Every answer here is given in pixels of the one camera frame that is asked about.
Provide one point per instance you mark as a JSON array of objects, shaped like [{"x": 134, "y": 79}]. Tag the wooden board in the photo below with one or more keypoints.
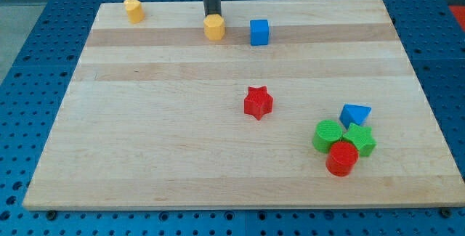
[{"x": 153, "y": 115}]

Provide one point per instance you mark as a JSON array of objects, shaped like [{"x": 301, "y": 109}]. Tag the green star block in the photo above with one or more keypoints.
[{"x": 361, "y": 137}]

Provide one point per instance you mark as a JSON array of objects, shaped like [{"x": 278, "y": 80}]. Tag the green cylinder block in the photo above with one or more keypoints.
[{"x": 326, "y": 133}]

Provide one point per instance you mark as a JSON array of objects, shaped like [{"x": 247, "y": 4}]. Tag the yellow hexagonal block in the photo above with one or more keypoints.
[{"x": 214, "y": 27}]

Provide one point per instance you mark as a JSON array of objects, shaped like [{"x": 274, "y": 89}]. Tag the red cylinder block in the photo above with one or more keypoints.
[{"x": 342, "y": 158}]

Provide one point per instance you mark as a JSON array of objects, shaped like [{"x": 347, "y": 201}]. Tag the blue triangle block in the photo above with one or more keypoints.
[{"x": 356, "y": 114}]

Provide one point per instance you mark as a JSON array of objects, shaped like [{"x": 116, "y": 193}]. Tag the blue cube block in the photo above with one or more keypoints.
[{"x": 259, "y": 32}]

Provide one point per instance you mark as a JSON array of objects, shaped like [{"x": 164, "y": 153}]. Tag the yellow heart block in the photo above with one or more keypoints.
[{"x": 134, "y": 11}]

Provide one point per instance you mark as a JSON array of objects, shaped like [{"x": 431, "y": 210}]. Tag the red star block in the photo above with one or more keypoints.
[{"x": 258, "y": 102}]

